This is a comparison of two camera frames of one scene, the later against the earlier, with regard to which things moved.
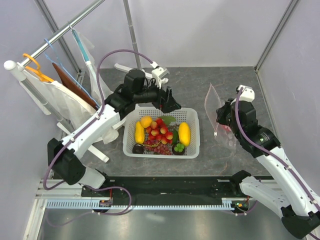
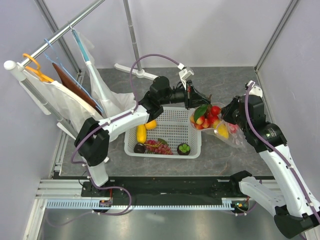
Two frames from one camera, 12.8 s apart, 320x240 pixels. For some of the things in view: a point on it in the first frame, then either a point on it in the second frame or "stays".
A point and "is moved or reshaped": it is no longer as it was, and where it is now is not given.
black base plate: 137,188 stays
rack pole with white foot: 125,68 stays
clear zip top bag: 224,136 is moved or reshaped
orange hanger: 38,73 stays
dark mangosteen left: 138,149 stays
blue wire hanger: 56,61 stays
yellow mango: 139,133 stays
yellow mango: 184,132 → 223,130
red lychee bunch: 158,131 → 205,116
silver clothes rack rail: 93,6 stays
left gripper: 166,101 → 193,98
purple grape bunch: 156,146 stays
